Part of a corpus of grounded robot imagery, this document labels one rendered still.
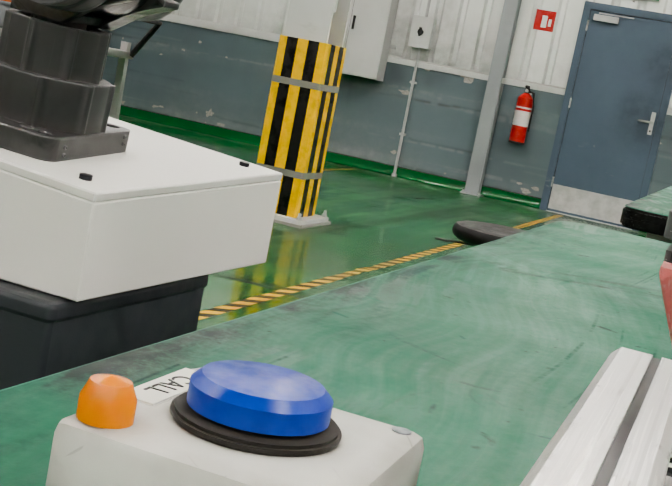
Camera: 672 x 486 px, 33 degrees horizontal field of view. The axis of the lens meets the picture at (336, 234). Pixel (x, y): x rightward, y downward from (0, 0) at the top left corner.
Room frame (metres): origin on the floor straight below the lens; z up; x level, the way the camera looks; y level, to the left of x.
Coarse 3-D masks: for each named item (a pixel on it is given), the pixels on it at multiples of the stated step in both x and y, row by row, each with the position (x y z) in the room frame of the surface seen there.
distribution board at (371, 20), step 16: (352, 0) 11.96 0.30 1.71; (368, 0) 11.90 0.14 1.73; (384, 0) 11.85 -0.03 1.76; (352, 16) 11.95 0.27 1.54; (368, 16) 11.89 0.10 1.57; (384, 16) 11.84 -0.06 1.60; (416, 16) 11.87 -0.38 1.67; (352, 32) 11.94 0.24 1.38; (368, 32) 11.88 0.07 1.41; (384, 32) 11.82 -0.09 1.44; (416, 32) 11.86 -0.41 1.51; (432, 32) 11.85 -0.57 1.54; (352, 48) 11.93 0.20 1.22; (368, 48) 11.87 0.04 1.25; (384, 48) 11.89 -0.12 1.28; (352, 64) 11.92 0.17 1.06; (368, 64) 11.86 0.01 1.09; (384, 64) 11.99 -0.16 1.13; (416, 64) 11.90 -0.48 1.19; (400, 144) 11.90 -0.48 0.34
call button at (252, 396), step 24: (240, 360) 0.32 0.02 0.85; (192, 384) 0.29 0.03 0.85; (216, 384) 0.29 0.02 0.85; (240, 384) 0.29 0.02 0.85; (264, 384) 0.30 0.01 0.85; (288, 384) 0.30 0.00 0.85; (312, 384) 0.31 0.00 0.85; (192, 408) 0.29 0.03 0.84; (216, 408) 0.29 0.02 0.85; (240, 408) 0.28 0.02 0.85; (264, 408) 0.28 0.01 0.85; (288, 408) 0.29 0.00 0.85; (312, 408) 0.29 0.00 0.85; (264, 432) 0.28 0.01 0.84; (288, 432) 0.28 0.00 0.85; (312, 432) 0.29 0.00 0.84
